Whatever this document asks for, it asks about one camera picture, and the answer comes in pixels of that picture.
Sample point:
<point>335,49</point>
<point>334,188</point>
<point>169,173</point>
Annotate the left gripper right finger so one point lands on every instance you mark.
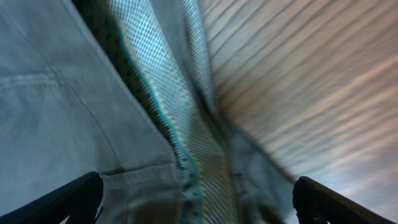
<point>314,203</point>

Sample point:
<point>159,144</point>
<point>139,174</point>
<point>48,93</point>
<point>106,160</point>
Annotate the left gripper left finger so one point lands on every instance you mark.
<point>78,201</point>

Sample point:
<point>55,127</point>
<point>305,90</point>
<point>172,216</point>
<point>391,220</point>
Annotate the grey shorts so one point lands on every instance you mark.
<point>124,88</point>

